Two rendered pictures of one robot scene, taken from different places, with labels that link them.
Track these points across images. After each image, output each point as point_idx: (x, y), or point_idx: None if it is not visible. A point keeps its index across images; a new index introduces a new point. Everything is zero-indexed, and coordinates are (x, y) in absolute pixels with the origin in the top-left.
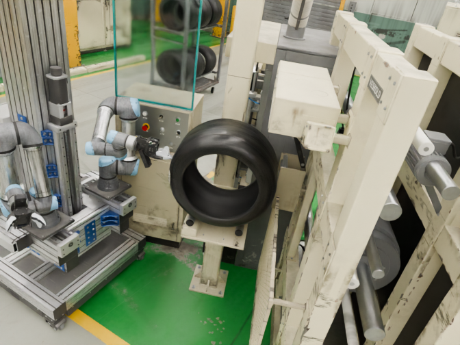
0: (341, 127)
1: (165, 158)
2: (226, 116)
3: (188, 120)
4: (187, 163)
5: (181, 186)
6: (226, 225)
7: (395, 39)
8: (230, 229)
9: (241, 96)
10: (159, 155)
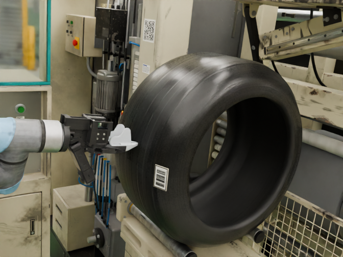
0: None
1: (129, 147)
2: (164, 60)
3: (46, 104)
4: (201, 134)
5: (187, 187)
6: (247, 231)
7: None
8: (217, 246)
9: (184, 22)
10: (116, 144)
